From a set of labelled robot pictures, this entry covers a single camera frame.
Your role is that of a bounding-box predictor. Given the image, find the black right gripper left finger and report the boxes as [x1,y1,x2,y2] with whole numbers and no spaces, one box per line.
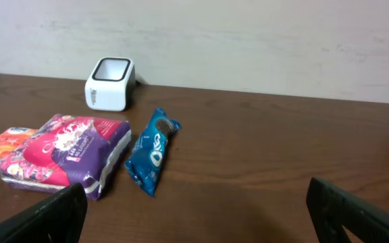
[0,183,88,242]

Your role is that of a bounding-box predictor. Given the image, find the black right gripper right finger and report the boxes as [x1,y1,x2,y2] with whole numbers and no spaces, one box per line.
[306,178,389,242]

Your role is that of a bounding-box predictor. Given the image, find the red purple pad pack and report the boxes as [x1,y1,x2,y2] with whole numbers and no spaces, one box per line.
[0,114,132,200]

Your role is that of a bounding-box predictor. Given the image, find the orange tissue pack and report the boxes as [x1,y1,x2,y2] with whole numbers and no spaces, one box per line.
[0,127,37,160]

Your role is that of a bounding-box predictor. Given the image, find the blue Oreo cookie pack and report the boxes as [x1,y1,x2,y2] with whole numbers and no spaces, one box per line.
[124,108,181,196]

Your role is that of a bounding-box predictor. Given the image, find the white barcode scanner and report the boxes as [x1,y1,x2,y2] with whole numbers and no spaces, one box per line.
[84,57,136,111]

